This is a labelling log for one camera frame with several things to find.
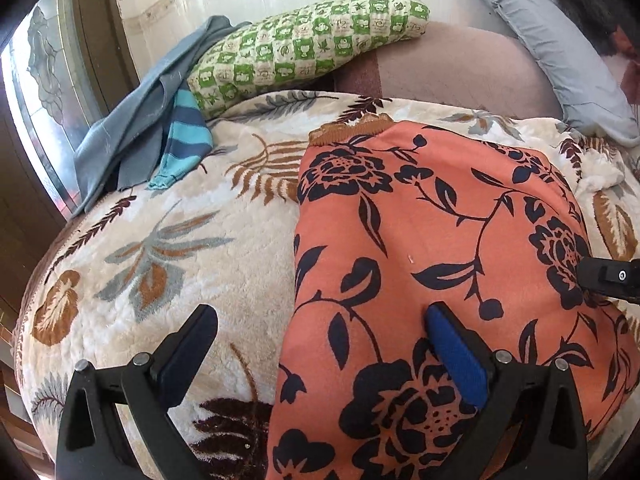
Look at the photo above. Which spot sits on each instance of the brown door with stained glass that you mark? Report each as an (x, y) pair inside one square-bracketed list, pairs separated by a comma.
[(55, 85)]

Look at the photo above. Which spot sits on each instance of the grey-blue ribbed garment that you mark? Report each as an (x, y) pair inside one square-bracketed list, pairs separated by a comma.
[(142, 160)]

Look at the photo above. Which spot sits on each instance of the light blue cloth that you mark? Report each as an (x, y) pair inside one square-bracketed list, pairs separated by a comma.
[(130, 120)]

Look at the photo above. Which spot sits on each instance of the leaf print plush blanket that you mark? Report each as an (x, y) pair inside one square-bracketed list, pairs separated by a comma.
[(215, 270)]

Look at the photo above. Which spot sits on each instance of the orange cloth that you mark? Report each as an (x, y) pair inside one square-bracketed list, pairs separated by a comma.
[(631, 60)]

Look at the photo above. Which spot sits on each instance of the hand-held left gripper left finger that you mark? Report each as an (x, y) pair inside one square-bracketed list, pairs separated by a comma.
[(192, 340)]

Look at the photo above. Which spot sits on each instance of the orange floral shirt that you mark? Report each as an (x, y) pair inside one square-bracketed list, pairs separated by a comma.
[(425, 230)]

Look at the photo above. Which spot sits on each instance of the pink sofa backrest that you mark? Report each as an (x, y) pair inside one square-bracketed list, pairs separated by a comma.
[(450, 70)]

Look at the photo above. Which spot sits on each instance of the grey pillow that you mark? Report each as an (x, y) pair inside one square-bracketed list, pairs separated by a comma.
[(560, 50)]

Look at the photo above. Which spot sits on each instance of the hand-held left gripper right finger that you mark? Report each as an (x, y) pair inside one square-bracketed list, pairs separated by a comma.
[(455, 355)]

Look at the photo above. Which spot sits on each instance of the dark fuzzy cushion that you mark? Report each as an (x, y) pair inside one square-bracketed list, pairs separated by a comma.
[(587, 10)]

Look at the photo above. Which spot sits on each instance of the teal striped garment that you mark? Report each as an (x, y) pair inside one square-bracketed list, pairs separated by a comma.
[(185, 140)]

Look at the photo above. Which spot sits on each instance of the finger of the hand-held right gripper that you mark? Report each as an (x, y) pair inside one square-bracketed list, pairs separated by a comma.
[(610, 277)]

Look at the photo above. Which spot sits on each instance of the green checkered pillow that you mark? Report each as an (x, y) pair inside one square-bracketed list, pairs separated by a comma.
[(300, 50)]

